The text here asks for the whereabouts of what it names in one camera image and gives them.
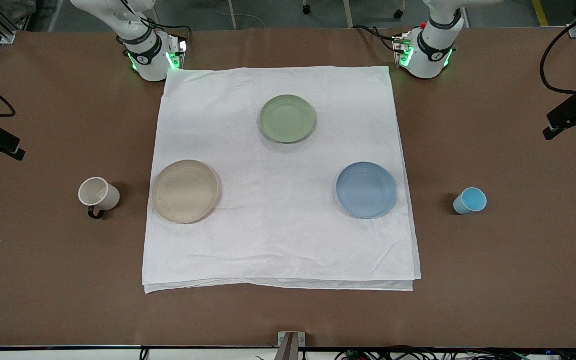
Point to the green plate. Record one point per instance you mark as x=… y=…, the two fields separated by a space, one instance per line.
x=288 y=119

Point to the blue plate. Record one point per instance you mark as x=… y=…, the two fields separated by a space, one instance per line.
x=366 y=190

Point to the beige plate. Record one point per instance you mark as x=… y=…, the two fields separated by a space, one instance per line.
x=185 y=191

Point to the blue cup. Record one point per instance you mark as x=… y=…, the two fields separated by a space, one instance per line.
x=470 y=201

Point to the white cloth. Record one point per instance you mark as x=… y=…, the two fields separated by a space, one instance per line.
x=278 y=240

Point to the grey metal bracket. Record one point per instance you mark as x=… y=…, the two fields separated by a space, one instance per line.
x=290 y=345

